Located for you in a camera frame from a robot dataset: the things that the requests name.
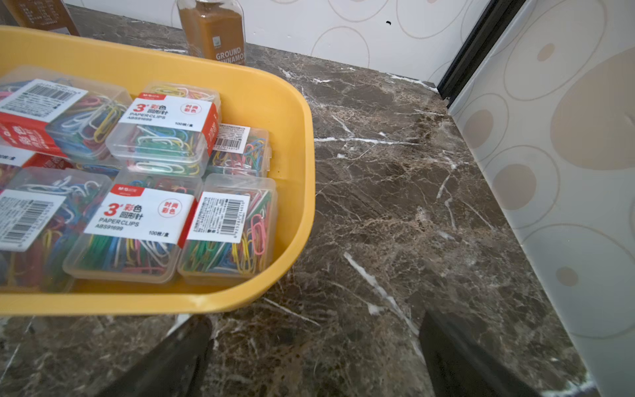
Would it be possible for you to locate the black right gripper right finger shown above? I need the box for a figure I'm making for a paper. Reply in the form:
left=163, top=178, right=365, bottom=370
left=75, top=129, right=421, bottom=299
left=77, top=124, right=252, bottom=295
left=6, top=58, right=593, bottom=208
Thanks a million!
left=418, top=311, right=539, bottom=396

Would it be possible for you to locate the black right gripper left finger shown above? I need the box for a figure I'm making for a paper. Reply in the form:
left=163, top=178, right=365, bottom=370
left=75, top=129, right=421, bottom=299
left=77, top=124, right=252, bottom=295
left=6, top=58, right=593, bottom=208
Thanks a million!
left=99, top=314, right=213, bottom=396

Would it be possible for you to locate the paper clip box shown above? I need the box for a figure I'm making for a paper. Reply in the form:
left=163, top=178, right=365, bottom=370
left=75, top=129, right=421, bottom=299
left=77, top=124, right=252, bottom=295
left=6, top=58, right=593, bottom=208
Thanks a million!
left=177, top=174, right=278, bottom=286
left=63, top=170, right=203, bottom=285
left=203, top=123, right=272, bottom=178
left=1, top=167, right=113, bottom=293
left=1, top=66, right=132, bottom=162
left=106, top=81, right=222, bottom=178

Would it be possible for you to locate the yellow plastic storage tray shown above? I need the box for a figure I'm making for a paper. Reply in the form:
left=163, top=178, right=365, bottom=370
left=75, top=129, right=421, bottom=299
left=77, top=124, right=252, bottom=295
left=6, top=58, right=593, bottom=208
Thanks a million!
left=1, top=26, right=316, bottom=316

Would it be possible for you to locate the right cinnamon spice bottle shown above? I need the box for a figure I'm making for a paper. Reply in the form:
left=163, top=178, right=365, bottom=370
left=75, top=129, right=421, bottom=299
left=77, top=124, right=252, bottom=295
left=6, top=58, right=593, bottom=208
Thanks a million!
left=176, top=0, right=246, bottom=66

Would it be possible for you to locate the cinnamon spice bottle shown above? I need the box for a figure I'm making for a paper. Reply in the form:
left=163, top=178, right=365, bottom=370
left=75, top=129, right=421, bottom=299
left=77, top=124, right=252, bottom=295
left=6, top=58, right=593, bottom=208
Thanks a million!
left=176, top=0, right=246, bottom=66
left=1, top=0, right=80, bottom=36

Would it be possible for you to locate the left cinnamon spice bottle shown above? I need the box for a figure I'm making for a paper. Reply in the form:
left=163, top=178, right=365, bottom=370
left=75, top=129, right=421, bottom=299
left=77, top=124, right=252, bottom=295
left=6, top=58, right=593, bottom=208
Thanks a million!
left=1, top=0, right=80, bottom=36

